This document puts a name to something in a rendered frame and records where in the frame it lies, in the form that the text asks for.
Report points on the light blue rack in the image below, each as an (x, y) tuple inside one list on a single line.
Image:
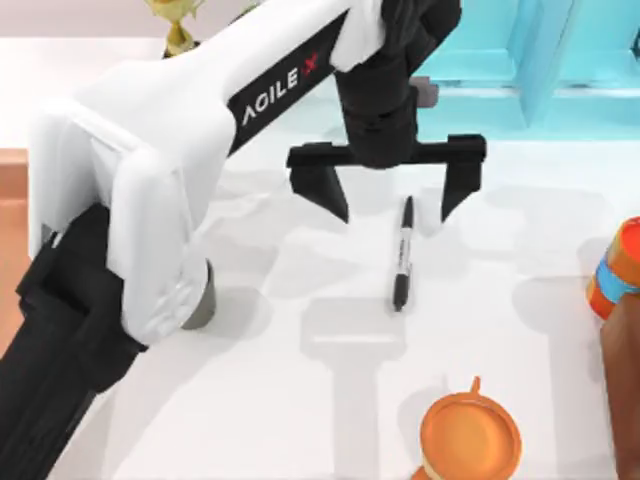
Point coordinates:
[(530, 45)]

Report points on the orange cup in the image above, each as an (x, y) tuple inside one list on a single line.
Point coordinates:
[(467, 435)]

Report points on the orange and blue can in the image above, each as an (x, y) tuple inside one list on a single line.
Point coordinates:
[(617, 272)]

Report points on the pale grey rounded box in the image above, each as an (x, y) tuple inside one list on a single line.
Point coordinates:
[(426, 92)]

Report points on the black marker pen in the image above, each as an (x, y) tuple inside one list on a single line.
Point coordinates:
[(402, 255)]

